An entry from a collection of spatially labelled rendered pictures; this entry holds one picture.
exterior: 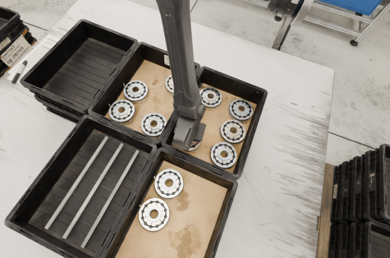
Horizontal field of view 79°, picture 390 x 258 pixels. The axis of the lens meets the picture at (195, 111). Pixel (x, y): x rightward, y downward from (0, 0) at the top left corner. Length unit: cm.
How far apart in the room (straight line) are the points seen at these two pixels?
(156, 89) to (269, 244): 78
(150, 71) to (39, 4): 208
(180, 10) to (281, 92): 96
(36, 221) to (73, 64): 65
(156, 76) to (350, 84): 201
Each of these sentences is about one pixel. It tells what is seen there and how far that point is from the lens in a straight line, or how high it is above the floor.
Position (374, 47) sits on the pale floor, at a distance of 321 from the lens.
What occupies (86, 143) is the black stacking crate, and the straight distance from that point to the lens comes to 101.
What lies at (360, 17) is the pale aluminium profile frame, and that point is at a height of 29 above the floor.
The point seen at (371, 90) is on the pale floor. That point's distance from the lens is 278.
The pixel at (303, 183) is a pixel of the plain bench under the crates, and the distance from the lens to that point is 119.
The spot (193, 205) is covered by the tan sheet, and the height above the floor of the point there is 83.
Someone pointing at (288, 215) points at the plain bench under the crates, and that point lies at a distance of 113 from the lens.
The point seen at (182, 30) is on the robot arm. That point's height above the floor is 138.
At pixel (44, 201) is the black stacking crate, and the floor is 83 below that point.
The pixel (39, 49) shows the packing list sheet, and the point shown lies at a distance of 154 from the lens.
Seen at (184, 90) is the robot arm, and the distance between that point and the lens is 61.
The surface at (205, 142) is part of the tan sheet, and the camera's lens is 96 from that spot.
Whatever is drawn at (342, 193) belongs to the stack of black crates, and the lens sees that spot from 181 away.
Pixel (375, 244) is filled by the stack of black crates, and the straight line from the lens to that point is 172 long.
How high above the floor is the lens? 172
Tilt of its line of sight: 61 degrees down
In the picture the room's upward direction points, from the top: 10 degrees clockwise
